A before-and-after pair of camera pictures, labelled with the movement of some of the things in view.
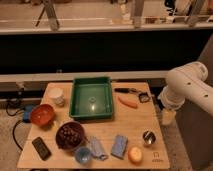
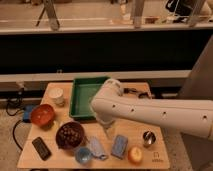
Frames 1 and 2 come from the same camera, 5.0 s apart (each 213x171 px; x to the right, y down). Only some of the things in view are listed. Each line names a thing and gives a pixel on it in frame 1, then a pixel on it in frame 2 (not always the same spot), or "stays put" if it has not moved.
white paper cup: [57, 95] stays put
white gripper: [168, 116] to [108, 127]
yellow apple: [135, 155] stays put
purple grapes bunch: [70, 133] stays put
